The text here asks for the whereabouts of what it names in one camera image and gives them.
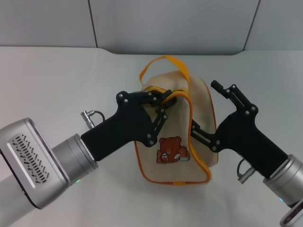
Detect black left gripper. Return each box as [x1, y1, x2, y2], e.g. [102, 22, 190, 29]
[81, 89, 178, 162]

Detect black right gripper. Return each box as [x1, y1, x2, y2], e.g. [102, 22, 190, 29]
[191, 79, 289, 178]

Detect beige food bag yellow trim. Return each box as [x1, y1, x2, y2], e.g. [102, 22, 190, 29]
[134, 55, 219, 186]

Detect right gripper cable with plug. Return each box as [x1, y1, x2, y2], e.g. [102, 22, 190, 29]
[236, 157, 257, 183]

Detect gripper cable with plug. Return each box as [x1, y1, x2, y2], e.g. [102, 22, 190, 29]
[236, 157, 257, 183]
[80, 109, 106, 130]

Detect left gripper cable with plug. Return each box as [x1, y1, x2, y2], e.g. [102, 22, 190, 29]
[80, 109, 106, 130]

